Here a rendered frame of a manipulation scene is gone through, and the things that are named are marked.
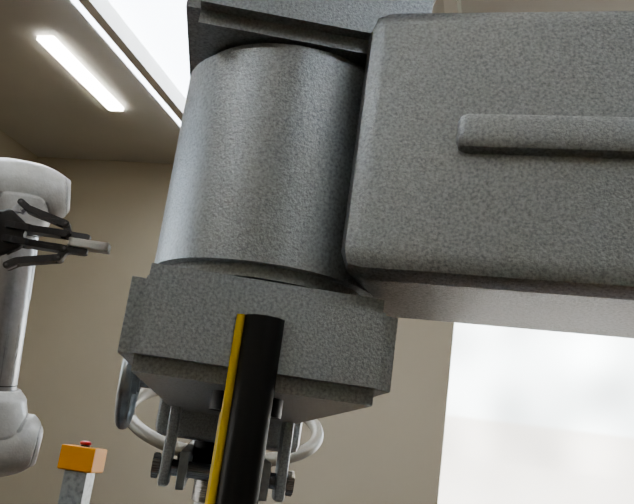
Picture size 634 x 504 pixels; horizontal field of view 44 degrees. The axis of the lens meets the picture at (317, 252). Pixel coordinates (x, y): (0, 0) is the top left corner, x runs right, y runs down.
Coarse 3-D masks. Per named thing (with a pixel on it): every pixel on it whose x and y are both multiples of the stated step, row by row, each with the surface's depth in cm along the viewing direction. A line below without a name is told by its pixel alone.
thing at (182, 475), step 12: (192, 444) 133; (156, 456) 107; (180, 456) 104; (192, 456) 127; (156, 468) 106; (180, 468) 104; (192, 468) 107; (204, 468) 107; (264, 468) 105; (180, 480) 104; (264, 480) 105; (288, 480) 108; (264, 492) 105; (288, 492) 108
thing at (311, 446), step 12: (144, 396) 198; (132, 420) 179; (312, 420) 199; (144, 432) 175; (156, 432) 174; (312, 432) 193; (156, 444) 172; (180, 444) 170; (312, 444) 184; (276, 456) 174; (300, 456) 178
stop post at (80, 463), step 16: (64, 448) 263; (80, 448) 262; (96, 448) 265; (64, 464) 262; (80, 464) 261; (96, 464) 264; (64, 480) 262; (80, 480) 262; (64, 496) 261; (80, 496) 260
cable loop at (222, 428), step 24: (240, 336) 56; (264, 336) 56; (240, 360) 56; (264, 360) 55; (240, 384) 55; (264, 384) 55; (240, 408) 54; (264, 408) 55; (216, 432) 74; (240, 432) 54; (264, 432) 55; (216, 456) 54; (240, 456) 53; (264, 456) 55; (216, 480) 54; (240, 480) 53
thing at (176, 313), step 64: (192, 0) 64; (256, 0) 63; (320, 0) 64; (384, 0) 65; (192, 64) 73; (128, 320) 57; (192, 320) 57; (320, 320) 58; (384, 320) 58; (192, 384) 61; (320, 384) 58; (384, 384) 58
